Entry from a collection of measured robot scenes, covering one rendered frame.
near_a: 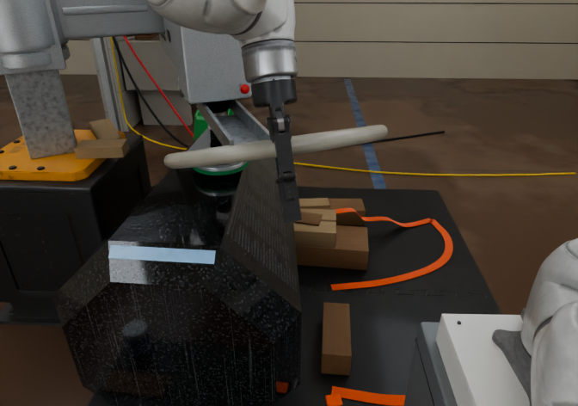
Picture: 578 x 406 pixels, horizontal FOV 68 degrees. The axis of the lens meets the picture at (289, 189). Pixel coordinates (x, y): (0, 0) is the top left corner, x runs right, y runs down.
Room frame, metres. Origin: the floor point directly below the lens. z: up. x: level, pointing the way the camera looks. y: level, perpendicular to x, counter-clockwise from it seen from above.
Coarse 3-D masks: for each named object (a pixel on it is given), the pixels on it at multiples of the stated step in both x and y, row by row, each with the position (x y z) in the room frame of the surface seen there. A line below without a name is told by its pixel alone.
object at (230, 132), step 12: (204, 108) 1.39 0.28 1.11; (240, 108) 1.38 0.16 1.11; (216, 120) 1.23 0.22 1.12; (228, 120) 1.36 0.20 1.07; (240, 120) 1.36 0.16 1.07; (252, 120) 1.25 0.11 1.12; (216, 132) 1.22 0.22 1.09; (228, 132) 1.25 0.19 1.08; (240, 132) 1.25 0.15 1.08; (252, 132) 1.24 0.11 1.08; (264, 132) 1.14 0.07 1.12; (228, 144) 1.08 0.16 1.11
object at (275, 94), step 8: (272, 80) 0.69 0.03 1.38; (280, 80) 0.69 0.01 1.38; (288, 80) 0.70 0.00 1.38; (256, 88) 0.69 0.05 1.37; (264, 88) 0.69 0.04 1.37; (272, 88) 0.68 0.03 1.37; (280, 88) 0.68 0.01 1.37; (288, 88) 0.69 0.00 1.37; (256, 96) 0.69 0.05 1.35; (264, 96) 0.68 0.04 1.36; (272, 96) 0.68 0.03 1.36; (280, 96) 0.68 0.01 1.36; (288, 96) 0.69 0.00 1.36; (296, 96) 0.70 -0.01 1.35; (256, 104) 0.69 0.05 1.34; (264, 104) 0.68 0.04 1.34; (272, 104) 0.67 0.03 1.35; (280, 104) 0.67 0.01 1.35; (272, 112) 0.67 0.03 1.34
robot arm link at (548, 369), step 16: (576, 304) 0.41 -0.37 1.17; (560, 320) 0.40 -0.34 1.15; (576, 320) 0.39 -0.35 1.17; (544, 336) 0.41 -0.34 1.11; (560, 336) 0.38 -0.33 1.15; (576, 336) 0.36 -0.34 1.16; (544, 352) 0.39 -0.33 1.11; (560, 352) 0.36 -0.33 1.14; (576, 352) 0.35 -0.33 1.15; (544, 368) 0.37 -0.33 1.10; (560, 368) 0.35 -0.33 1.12; (576, 368) 0.34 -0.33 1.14; (544, 384) 0.36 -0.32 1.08; (560, 384) 0.34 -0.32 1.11; (576, 384) 0.33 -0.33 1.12; (544, 400) 0.35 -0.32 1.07; (560, 400) 0.33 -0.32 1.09; (576, 400) 0.32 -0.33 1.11
